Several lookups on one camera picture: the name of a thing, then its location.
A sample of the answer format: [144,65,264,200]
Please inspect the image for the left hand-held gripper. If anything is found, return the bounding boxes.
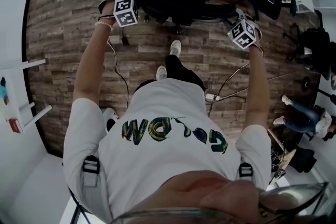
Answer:
[113,0,139,28]

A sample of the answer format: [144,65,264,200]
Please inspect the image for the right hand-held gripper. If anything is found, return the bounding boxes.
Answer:
[227,9,257,50]

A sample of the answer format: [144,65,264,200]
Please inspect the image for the person's right forearm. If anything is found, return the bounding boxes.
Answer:
[245,44,270,132]

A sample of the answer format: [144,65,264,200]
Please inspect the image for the person's left forearm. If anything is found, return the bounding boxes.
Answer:
[72,18,115,103]

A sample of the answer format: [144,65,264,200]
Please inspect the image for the person's left hand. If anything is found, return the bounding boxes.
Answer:
[98,0,118,19]

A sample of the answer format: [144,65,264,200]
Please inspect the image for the person's right white shoe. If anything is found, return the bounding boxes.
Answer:
[170,39,182,57]

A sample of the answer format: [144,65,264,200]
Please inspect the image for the person's white shoe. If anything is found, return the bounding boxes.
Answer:
[156,65,167,81]
[170,39,182,57]

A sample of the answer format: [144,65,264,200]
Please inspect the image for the person's left white shoe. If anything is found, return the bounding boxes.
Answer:
[156,65,167,81]

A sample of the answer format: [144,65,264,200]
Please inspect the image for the black padded office chair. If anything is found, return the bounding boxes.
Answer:
[283,25,336,81]

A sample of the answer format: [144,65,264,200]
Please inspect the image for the black wheeled stand leg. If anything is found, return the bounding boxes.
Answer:
[301,76,336,105]

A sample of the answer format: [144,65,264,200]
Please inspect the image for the white headset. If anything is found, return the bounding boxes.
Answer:
[101,107,119,132]

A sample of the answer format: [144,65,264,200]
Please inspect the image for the black soft bag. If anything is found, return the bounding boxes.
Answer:
[288,146,317,173]

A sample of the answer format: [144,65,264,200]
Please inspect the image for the small white table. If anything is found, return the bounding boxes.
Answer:
[0,59,53,134]

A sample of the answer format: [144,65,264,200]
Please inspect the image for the blue toy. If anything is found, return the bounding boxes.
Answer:
[0,77,10,105]

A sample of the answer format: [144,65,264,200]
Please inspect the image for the person's white printed t-shirt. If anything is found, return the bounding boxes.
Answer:
[62,78,272,224]

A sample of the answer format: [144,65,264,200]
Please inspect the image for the red box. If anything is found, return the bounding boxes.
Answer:
[7,118,23,134]

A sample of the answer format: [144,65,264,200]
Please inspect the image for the person's face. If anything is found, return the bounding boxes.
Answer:
[123,169,336,224]

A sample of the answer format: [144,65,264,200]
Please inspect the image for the person's glasses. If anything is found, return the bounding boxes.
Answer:
[112,181,330,224]

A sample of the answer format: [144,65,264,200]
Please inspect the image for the beaded bracelet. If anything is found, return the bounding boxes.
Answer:
[94,20,113,31]

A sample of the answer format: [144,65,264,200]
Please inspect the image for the black power adapter with cable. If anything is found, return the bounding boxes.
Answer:
[120,26,130,47]

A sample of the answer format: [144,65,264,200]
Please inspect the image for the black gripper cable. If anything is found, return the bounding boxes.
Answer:
[207,62,250,118]
[106,35,131,108]

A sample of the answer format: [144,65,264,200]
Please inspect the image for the white floor cable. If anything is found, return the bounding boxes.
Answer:
[217,70,321,102]

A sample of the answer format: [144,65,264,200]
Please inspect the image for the white cable adapter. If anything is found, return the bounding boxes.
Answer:
[204,93,221,102]

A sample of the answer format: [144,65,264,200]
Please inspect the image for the grey harness strap with buckle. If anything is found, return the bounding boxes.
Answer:
[81,155,111,224]
[238,162,254,179]

